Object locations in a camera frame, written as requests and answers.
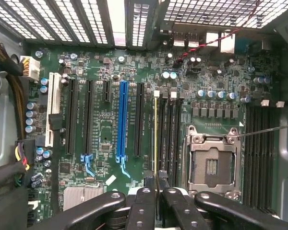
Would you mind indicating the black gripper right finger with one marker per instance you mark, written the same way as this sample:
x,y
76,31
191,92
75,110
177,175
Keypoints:
x,y
180,208

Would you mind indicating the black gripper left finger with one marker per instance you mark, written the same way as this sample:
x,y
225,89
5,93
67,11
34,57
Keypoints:
x,y
105,203

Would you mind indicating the silver chipset heatsink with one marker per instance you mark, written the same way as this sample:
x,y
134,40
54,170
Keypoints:
x,y
82,197

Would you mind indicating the white label sticker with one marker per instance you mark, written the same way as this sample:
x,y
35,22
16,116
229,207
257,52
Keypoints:
x,y
111,179

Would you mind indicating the silver CPU socket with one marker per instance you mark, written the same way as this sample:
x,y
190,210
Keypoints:
x,y
213,165

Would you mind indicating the green motherboard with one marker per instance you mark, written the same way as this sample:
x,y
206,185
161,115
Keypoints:
x,y
105,129

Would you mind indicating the long black expansion slot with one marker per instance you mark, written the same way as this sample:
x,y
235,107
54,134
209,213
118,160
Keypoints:
x,y
71,115
139,115
88,115

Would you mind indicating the blue expansion slot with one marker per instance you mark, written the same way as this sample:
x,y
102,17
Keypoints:
x,y
122,115

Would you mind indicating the short black expansion slot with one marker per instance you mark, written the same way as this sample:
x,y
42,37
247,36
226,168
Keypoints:
x,y
106,91

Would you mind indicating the thin metal locking lever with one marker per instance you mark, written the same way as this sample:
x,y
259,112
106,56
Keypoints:
x,y
266,130

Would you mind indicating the white PCI expansion slot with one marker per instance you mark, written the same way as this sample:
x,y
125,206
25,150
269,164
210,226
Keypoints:
x,y
53,95

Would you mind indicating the silver blue capacitor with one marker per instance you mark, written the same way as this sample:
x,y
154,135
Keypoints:
x,y
165,75
43,89
44,81
173,75

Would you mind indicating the grey metal PC case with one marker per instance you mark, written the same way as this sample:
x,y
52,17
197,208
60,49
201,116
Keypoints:
x,y
0,115

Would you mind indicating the white power connector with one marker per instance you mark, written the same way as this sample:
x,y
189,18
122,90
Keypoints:
x,y
31,69

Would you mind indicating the silver network port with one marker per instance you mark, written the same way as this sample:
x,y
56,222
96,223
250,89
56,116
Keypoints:
x,y
227,42

